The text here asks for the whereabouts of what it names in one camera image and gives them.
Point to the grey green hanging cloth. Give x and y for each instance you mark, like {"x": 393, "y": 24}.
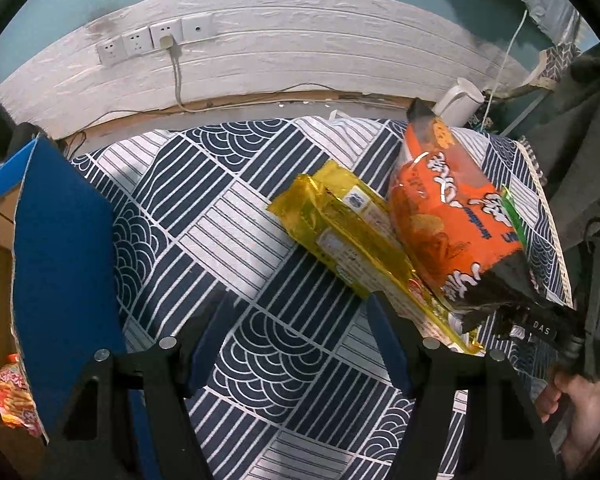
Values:
{"x": 590, "y": 160}

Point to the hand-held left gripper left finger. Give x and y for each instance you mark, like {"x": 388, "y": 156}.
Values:
{"x": 205, "y": 355}

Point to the white round-hole wall socket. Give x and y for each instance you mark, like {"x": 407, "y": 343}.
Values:
{"x": 197, "y": 26}

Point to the navy patterned fabric piece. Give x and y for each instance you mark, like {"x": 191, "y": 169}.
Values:
{"x": 562, "y": 55}

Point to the silver foil curtain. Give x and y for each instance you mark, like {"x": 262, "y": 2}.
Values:
{"x": 550, "y": 10}

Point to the green snack packet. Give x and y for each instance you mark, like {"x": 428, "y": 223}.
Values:
{"x": 515, "y": 220}

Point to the blue cardboard box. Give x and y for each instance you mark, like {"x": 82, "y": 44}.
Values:
{"x": 65, "y": 240}

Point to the large orange chip bag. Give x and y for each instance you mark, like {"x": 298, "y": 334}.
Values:
{"x": 445, "y": 220}

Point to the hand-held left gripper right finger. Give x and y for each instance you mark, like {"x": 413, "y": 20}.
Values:
{"x": 385, "y": 340}

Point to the red orange snack packet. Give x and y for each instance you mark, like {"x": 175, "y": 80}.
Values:
{"x": 17, "y": 395}

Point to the navy white patterned tablecloth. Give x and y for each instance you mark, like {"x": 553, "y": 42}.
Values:
{"x": 220, "y": 220}

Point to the white plastic jug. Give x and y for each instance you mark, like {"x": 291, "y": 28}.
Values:
{"x": 460, "y": 100}

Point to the person's right hand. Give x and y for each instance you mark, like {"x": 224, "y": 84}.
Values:
{"x": 585, "y": 410}

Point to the white plastic strip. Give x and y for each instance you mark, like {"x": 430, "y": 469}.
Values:
{"x": 336, "y": 113}

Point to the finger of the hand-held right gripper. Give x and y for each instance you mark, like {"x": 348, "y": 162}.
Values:
{"x": 545, "y": 330}

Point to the gold biscuit packet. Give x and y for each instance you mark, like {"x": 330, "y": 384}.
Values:
{"x": 340, "y": 230}

